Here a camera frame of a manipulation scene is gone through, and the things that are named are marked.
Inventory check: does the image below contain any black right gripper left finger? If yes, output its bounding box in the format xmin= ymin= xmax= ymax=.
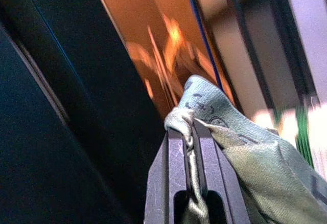
xmin=143 ymin=128 xmax=193 ymax=224

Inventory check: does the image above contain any pale green printed cloth garment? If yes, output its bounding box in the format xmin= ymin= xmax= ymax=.
xmin=163 ymin=75 xmax=327 ymax=224

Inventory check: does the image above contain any green cable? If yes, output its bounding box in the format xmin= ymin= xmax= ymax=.
xmin=295 ymin=98 xmax=315 ymax=168

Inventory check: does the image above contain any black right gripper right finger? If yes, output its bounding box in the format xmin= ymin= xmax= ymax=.
xmin=192 ymin=119 xmax=251 ymax=224

